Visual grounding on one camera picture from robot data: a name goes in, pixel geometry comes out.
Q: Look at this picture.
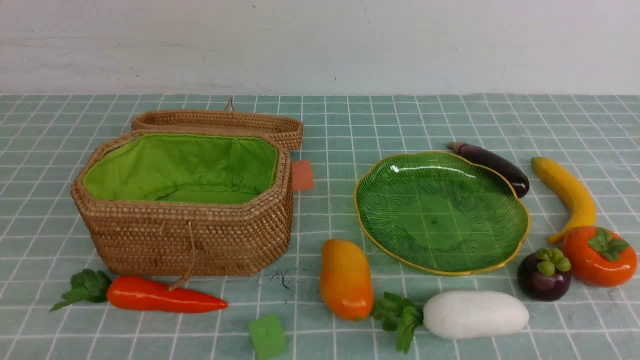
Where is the orange yellow toy mango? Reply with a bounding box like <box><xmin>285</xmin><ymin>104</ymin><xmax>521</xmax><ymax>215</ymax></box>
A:
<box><xmin>319</xmin><ymin>238</ymin><xmax>374</xmax><ymax>322</ymax></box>

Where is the dark purple toy eggplant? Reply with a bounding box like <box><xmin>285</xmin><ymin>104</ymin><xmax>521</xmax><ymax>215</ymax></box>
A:
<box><xmin>446</xmin><ymin>141</ymin><xmax>530</xmax><ymax>198</ymax></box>

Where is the white toy radish with leaves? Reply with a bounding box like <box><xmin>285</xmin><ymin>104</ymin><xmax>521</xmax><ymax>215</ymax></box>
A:
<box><xmin>371</xmin><ymin>290</ymin><xmax>530</xmax><ymax>354</ymax></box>

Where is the orange toy carrot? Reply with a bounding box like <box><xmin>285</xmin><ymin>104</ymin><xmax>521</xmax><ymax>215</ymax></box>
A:
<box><xmin>49</xmin><ymin>268</ymin><xmax>228</xmax><ymax>313</ymax></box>

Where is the purple toy mangosteen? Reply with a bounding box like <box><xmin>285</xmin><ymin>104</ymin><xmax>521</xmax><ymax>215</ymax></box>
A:
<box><xmin>517</xmin><ymin>247</ymin><xmax>572</xmax><ymax>302</ymax></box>

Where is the yellow toy banana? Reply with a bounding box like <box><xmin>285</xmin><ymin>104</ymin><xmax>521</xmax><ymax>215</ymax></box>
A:
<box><xmin>530</xmin><ymin>156</ymin><xmax>597</xmax><ymax>244</ymax></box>

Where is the orange toy persimmon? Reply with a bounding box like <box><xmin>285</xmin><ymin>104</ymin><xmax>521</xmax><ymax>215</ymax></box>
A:
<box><xmin>562</xmin><ymin>226</ymin><xmax>638</xmax><ymax>288</ymax></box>

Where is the orange foam block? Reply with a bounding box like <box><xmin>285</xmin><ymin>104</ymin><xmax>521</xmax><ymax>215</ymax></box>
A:
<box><xmin>291</xmin><ymin>159</ymin><xmax>314</xmax><ymax>192</ymax></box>

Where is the woven wicker basket lid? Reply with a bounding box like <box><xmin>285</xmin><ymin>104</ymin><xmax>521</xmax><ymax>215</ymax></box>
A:
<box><xmin>130</xmin><ymin>98</ymin><xmax>304</xmax><ymax>151</ymax></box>

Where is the green leaf-shaped glass plate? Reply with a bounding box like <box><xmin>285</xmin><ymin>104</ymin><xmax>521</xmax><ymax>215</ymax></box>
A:
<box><xmin>353</xmin><ymin>151</ymin><xmax>531</xmax><ymax>276</ymax></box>

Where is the woven wicker basket green lining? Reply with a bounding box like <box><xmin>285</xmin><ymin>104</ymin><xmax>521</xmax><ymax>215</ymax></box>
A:
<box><xmin>70</xmin><ymin>130</ymin><xmax>293</xmax><ymax>277</ymax></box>

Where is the green foam cube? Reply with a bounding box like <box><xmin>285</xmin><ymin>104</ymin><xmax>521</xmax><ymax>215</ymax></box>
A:
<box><xmin>248</xmin><ymin>313</ymin><xmax>287</xmax><ymax>360</ymax></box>

